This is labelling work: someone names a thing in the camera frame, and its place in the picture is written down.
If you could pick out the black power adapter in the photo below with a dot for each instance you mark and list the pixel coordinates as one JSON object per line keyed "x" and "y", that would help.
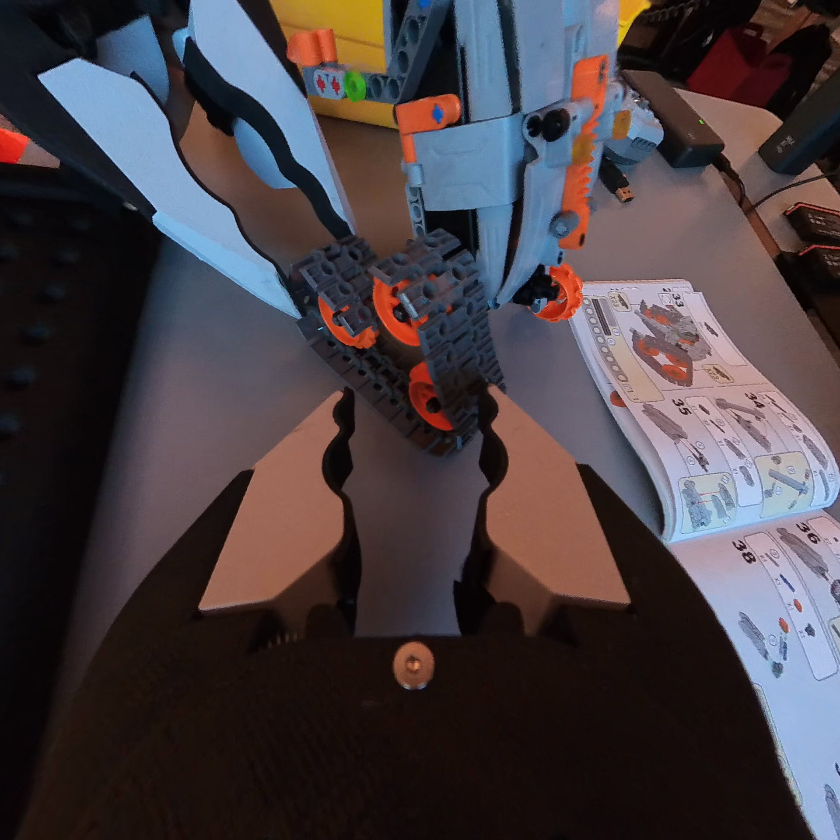
{"x": 676, "y": 124}

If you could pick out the grey desk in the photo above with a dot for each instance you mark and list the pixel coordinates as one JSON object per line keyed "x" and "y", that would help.
{"x": 216, "y": 367}

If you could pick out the grey orange toy brick vehicle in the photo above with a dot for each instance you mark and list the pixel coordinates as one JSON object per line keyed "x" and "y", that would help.
{"x": 485, "y": 65}

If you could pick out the black perforated chair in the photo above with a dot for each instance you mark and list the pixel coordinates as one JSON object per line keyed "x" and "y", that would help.
{"x": 52, "y": 394}

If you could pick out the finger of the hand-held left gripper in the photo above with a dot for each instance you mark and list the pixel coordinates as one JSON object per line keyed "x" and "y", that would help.
{"x": 262, "y": 72}
{"x": 151, "y": 164}

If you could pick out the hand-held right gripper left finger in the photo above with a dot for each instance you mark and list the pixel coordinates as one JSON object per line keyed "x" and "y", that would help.
{"x": 275, "y": 525}

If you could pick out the yellow plastic storage bin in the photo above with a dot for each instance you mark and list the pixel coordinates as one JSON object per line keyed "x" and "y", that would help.
{"x": 298, "y": 16}

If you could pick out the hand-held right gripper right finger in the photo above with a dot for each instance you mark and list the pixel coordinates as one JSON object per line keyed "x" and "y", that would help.
{"x": 551, "y": 525}

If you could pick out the red bag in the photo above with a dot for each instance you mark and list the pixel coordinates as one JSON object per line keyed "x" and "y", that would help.
{"x": 748, "y": 65}

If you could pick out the white instruction booklet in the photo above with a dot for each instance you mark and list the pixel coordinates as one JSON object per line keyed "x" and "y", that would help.
{"x": 722, "y": 459}

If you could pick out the orange strip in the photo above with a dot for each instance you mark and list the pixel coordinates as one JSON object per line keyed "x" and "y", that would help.
{"x": 10, "y": 144}

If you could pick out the grey Fanttik tool case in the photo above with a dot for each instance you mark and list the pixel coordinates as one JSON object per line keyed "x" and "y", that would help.
{"x": 804, "y": 134}

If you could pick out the black battery pack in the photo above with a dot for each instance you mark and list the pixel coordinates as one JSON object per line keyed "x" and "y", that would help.
{"x": 814, "y": 262}
{"x": 814, "y": 220}

